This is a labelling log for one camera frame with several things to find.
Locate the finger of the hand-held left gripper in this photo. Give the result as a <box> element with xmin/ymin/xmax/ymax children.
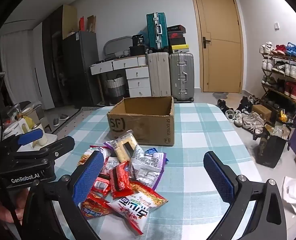
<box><xmin>18</xmin><ymin>128</ymin><xmax>43</xmax><ymax>145</ymax></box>
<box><xmin>33</xmin><ymin>136</ymin><xmax>75</xmax><ymax>162</ymax></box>

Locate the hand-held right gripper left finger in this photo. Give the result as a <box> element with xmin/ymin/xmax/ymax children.
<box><xmin>21</xmin><ymin>151</ymin><xmax>105</xmax><ymax>240</ymax></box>

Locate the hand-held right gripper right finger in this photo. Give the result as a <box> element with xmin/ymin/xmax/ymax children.
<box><xmin>203</xmin><ymin>151</ymin><xmax>287</xmax><ymax>240</ymax></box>

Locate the small red white packet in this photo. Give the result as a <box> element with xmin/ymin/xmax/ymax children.
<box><xmin>93</xmin><ymin>176</ymin><xmax>111</xmax><ymax>196</ymax></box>

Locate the orange red snack packet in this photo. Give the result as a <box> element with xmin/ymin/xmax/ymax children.
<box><xmin>78</xmin><ymin>146</ymin><xmax>106</xmax><ymax>167</ymax></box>

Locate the red packet with blue print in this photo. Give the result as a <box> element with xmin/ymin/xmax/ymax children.
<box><xmin>80</xmin><ymin>192</ymin><xmax>113</xmax><ymax>220</ymax></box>

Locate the red black snack packet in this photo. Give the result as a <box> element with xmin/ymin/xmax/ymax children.
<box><xmin>109</xmin><ymin>161</ymin><xmax>134</xmax><ymax>199</ymax></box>

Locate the clear yellow biscuit packet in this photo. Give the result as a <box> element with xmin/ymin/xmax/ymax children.
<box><xmin>113</xmin><ymin>130</ymin><xmax>139</xmax><ymax>163</ymax></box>

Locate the brown cardboard box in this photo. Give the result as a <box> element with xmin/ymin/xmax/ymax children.
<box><xmin>107</xmin><ymin>96</ymin><xmax>175</xmax><ymax>146</ymax></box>

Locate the person's left hand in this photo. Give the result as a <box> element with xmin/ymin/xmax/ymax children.
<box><xmin>0</xmin><ymin>187</ymin><xmax>29</xmax><ymax>224</ymax></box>

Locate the white appliance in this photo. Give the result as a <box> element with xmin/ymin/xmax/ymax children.
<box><xmin>3</xmin><ymin>119</ymin><xmax>30</xmax><ymax>140</ymax></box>

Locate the black paper bag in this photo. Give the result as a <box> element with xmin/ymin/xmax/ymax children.
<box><xmin>257</xmin><ymin>127</ymin><xmax>287</xmax><ymax>168</ymax></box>

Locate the pile of sneakers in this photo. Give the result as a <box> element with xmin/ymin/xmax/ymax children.
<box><xmin>217</xmin><ymin>95</ymin><xmax>266</xmax><ymax>134</ymax></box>

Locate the white curtain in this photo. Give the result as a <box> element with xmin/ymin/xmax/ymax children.
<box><xmin>0</xmin><ymin>29</ymin><xmax>42</xmax><ymax>105</ymax></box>

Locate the white plastic bag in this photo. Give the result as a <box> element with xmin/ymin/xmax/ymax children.
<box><xmin>282</xmin><ymin>176</ymin><xmax>296</xmax><ymax>215</ymax></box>

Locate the small cardboard box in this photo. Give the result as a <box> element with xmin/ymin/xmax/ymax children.
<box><xmin>252</xmin><ymin>104</ymin><xmax>272</xmax><ymax>123</ymax></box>

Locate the woven laundry basket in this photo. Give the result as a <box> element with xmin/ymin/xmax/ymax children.
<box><xmin>105</xmin><ymin>76</ymin><xmax>127</xmax><ymax>98</ymax></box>

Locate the clear plastic bag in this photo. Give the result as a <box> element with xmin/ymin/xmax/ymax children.
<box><xmin>273</xmin><ymin>124</ymin><xmax>291</xmax><ymax>140</ymax></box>

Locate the dark refrigerator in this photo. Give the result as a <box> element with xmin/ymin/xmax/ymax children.
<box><xmin>63</xmin><ymin>31</ymin><xmax>101</xmax><ymax>108</ymax></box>

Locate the wooden glass-door cabinet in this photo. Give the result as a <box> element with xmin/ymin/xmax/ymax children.
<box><xmin>41</xmin><ymin>4</ymin><xmax>78</xmax><ymax>108</ymax></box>

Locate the white desk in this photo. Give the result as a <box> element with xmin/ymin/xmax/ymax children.
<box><xmin>90</xmin><ymin>56</ymin><xmax>151</xmax><ymax>105</ymax></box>

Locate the white drawer cabinet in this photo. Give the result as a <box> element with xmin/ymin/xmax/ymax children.
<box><xmin>125</xmin><ymin>66</ymin><xmax>152</xmax><ymax>98</ymax></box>

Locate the silver suitcase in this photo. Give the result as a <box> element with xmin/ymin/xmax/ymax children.
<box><xmin>169</xmin><ymin>52</ymin><xmax>195</xmax><ymax>102</ymax></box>

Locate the grey oval mirror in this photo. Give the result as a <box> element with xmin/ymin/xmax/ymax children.
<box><xmin>103</xmin><ymin>36</ymin><xmax>133</xmax><ymax>55</ymax></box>

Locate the beige suitcase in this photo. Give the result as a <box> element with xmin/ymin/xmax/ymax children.
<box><xmin>147</xmin><ymin>52</ymin><xmax>172</xmax><ymax>97</ymax></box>

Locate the wooden door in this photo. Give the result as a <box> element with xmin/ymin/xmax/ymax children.
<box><xmin>190</xmin><ymin>0</ymin><xmax>244</xmax><ymax>93</ymax></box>

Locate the flat cardboard carton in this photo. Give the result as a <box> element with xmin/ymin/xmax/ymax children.
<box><xmin>86</xmin><ymin>15</ymin><xmax>97</xmax><ymax>32</ymax></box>

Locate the wooden shoe rack with shoes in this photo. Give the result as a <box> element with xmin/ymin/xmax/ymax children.
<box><xmin>259</xmin><ymin>41</ymin><xmax>296</xmax><ymax>100</ymax></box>

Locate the black labelled pouch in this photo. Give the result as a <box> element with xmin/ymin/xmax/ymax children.
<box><xmin>133</xmin><ymin>34</ymin><xmax>145</xmax><ymax>47</ymax></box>

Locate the yellow black shoe box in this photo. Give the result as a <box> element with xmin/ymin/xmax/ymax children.
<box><xmin>171</xmin><ymin>44</ymin><xmax>190</xmax><ymax>53</ymax></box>

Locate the teal suitcase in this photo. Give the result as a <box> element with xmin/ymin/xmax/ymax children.
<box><xmin>146</xmin><ymin>12</ymin><xmax>169</xmax><ymax>50</ymax></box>

